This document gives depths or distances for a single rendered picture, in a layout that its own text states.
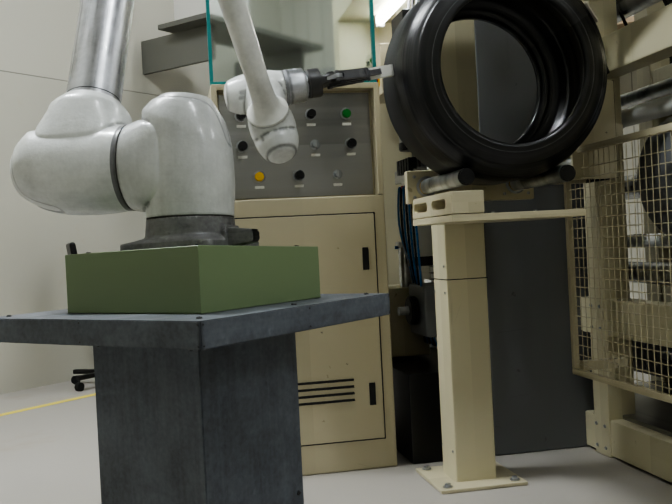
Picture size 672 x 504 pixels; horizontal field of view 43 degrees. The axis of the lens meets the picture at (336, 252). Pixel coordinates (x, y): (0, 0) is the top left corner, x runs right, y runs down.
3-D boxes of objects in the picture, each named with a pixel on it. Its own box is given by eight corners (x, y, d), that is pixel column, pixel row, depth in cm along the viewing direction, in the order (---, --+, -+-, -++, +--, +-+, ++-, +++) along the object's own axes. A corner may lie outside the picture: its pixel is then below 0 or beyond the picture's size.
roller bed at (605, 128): (544, 184, 275) (540, 92, 274) (587, 183, 277) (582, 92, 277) (573, 179, 255) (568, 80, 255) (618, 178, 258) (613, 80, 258)
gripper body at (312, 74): (305, 66, 216) (340, 61, 218) (300, 73, 224) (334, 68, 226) (310, 95, 216) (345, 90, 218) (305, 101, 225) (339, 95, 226)
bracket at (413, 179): (405, 204, 253) (403, 171, 253) (530, 199, 260) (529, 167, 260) (408, 204, 249) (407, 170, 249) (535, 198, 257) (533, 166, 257)
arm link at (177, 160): (220, 213, 140) (216, 80, 140) (116, 218, 143) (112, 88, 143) (247, 218, 156) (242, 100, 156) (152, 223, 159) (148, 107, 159)
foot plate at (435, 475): (415, 471, 273) (415, 464, 273) (494, 462, 279) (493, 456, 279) (441, 494, 247) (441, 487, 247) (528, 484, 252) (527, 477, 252)
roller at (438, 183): (423, 176, 251) (436, 184, 252) (416, 189, 251) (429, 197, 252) (463, 164, 217) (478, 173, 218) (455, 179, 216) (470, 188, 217)
